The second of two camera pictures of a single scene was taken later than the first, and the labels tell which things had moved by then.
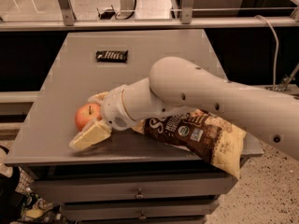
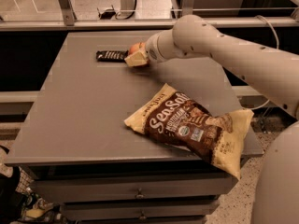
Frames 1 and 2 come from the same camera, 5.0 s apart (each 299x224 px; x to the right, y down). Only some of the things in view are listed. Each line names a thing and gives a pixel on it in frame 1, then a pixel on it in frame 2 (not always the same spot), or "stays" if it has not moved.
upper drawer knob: x=139 y=193 stays
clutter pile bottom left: x=19 y=203 stays
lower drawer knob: x=142 y=217 stays
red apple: x=87 y=114 to x=136 y=48
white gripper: x=112 y=106 to x=151 y=51
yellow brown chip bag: x=201 y=133 stays
